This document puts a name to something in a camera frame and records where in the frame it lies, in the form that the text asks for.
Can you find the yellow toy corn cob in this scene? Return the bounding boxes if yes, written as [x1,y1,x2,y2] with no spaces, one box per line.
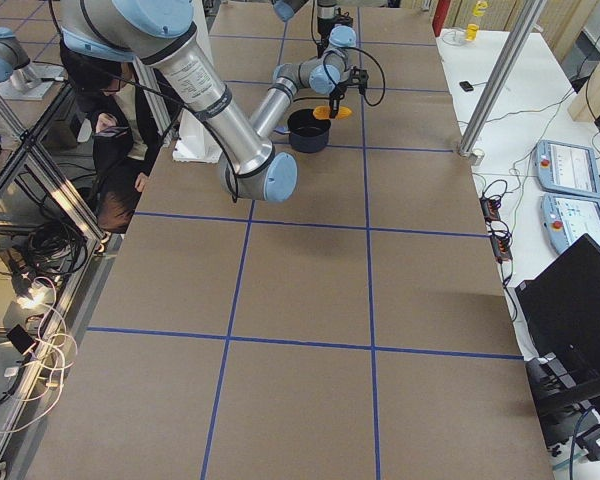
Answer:
[312,105,353,120]

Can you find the dark blue cooking pot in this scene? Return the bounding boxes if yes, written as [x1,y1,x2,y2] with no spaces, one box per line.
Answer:
[287,109,331,153]

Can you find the person's hand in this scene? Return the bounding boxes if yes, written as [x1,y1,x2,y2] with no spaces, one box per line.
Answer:
[95,112,118,135]

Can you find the small black device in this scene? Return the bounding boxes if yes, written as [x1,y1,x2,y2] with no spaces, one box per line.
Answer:
[459,81,474,92]

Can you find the yellow cup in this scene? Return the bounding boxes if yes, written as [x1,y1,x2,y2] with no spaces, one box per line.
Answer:
[465,23,479,42]

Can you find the upper teach pendant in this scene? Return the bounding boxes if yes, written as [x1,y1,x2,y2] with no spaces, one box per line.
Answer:
[531,140,600,199]

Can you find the teach pendant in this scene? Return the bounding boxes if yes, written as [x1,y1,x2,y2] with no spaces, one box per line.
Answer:
[531,140,600,199]
[540,193,600,254]

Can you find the black orange power strip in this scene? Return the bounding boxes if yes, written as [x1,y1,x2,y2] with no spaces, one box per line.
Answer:
[480,196,513,264]

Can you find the black smartphone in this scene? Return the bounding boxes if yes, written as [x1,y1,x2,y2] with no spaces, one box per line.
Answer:
[97,126,129,138]

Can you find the person in black jacket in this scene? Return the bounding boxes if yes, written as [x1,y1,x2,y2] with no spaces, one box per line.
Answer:
[60,43,163,234]

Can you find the lower teach pendant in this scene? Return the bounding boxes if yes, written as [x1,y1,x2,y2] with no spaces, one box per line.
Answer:
[540,193,600,254]

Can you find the black laptop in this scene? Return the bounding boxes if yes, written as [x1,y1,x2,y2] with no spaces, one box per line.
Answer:
[514,233,600,366]

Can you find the black monitor stand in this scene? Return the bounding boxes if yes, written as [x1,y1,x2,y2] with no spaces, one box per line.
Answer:
[525,349,600,447]

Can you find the black phone on shelf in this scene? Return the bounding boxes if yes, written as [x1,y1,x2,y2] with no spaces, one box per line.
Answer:
[6,325,36,355]

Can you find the black power adapter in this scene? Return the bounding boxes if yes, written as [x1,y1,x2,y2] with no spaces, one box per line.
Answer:
[577,424,600,462]

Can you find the aluminium frame post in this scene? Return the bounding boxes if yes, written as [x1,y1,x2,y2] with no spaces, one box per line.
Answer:
[457,0,547,157]

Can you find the black cable bundle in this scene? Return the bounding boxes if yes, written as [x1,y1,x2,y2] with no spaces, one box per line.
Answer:
[0,219,89,281]

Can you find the aluminium glass enclosure frame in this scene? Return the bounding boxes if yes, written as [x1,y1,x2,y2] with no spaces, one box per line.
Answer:
[0,81,103,479]

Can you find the white charging cable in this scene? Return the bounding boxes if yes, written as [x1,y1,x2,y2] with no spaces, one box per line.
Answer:
[0,277,79,435]

